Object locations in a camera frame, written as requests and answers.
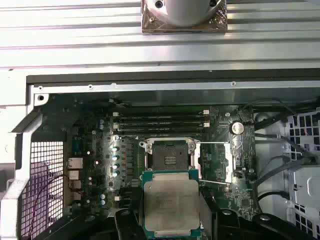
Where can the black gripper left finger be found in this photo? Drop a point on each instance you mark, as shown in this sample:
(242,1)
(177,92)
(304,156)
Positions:
(125,225)

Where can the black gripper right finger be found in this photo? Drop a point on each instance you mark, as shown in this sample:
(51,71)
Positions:
(225,225)

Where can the silver topped CPU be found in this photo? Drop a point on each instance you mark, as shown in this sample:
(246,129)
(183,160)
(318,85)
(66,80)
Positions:
(171,200)

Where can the thin metal locking lever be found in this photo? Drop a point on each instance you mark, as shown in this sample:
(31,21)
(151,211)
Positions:
(128,137)

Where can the CPU socket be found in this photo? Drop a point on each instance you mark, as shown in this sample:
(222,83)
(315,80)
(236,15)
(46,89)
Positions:
(170,150)

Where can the black RAM slot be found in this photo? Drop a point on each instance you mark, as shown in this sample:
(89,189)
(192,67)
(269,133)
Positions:
(160,125)
(160,130)
(160,114)
(160,119)

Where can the green motherboard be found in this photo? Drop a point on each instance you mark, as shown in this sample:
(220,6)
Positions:
(235,195)

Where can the round silver capacitor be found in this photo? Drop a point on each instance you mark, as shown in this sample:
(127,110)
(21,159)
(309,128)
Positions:
(115,166)
(101,127)
(114,173)
(101,121)
(115,158)
(115,149)

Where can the perforated metal drive cage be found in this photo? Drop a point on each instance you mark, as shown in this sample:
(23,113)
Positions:
(307,180)

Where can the silver coin battery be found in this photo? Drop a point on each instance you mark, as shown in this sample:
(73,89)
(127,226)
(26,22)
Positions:
(236,128)

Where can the black and grey PC case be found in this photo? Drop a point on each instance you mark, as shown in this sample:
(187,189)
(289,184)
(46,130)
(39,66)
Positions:
(160,87)

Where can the square brown base plate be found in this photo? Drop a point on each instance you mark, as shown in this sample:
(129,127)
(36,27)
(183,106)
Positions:
(150,25)

